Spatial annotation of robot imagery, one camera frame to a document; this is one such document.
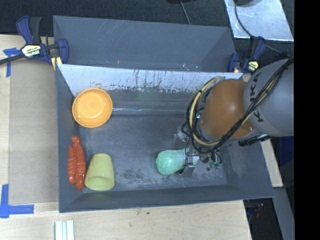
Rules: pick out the orange plastic bowl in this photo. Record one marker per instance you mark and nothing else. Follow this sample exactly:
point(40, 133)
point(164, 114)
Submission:
point(92, 107)

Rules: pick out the grey metal bin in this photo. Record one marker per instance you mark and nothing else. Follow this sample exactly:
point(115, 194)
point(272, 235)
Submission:
point(150, 134)

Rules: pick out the red-orange toy lobster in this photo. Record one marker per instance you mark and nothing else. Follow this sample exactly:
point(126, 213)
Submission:
point(77, 164)

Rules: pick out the yellow plastic cup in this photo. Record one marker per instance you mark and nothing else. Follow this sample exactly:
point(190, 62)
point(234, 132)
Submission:
point(100, 171)

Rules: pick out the pale green bulb-shaped object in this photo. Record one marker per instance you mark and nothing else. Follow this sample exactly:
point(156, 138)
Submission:
point(168, 162)

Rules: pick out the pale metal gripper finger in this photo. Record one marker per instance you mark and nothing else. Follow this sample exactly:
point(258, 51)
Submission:
point(192, 159)
point(189, 170)

